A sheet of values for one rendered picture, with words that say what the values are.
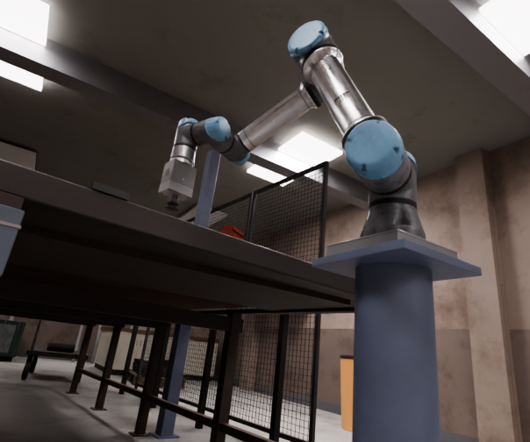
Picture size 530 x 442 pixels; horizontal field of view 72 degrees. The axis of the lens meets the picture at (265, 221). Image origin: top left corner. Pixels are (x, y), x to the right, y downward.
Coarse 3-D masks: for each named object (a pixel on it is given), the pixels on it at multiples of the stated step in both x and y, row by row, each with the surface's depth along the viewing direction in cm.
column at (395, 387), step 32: (352, 256) 79; (384, 256) 75; (416, 256) 73; (448, 256) 76; (384, 288) 77; (416, 288) 76; (384, 320) 74; (416, 320) 74; (384, 352) 72; (416, 352) 72; (384, 384) 70; (416, 384) 69; (384, 416) 68; (416, 416) 68
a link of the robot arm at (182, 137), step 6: (180, 120) 121; (186, 120) 119; (192, 120) 120; (180, 126) 119; (186, 126) 118; (180, 132) 118; (186, 132) 117; (180, 138) 117; (186, 138) 117; (174, 144) 118; (180, 144) 116; (186, 144) 116; (192, 144) 118
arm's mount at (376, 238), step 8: (384, 232) 80; (392, 232) 78; (400, 232) 77; (408, 232) 79; (352, 240) 87; (360, 240) 85; (368, 240) 83; (376, 240) 81; (384, 240) 79; (392, 240) 77; (416, 240) 80; (424, 240) 81; (328, 248) 94; (336, 248) 91; (344, 248) 89; (352, 248) 87; (432, 248) 82; (440, 248) 84; (448, 248) 86; (456, 256) 87
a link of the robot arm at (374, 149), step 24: (312, 24) 99; (288, 48) 101; (312, 48) 96; (336, 48) 96; (312, 72) 97; (336, 72) 92; (336, 96) 89; (360, 96) 88; (336, 120) 89; (360, 120) 81; (384, 120) 82; (360, 144) 78; (384, 144) 75; (360, 168) 78; (384, 168) 76; (408, 168) 82; (384, 192) 85
